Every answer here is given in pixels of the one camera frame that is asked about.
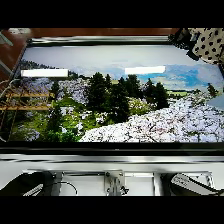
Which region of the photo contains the black garment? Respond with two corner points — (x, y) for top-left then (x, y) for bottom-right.
(168, 28), (201, 62)

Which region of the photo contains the white black-dotted garment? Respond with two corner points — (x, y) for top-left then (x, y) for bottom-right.
(191, 28), (224, 66)

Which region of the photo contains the black cable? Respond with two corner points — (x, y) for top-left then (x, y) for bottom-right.
(49, 180), (79, 196)

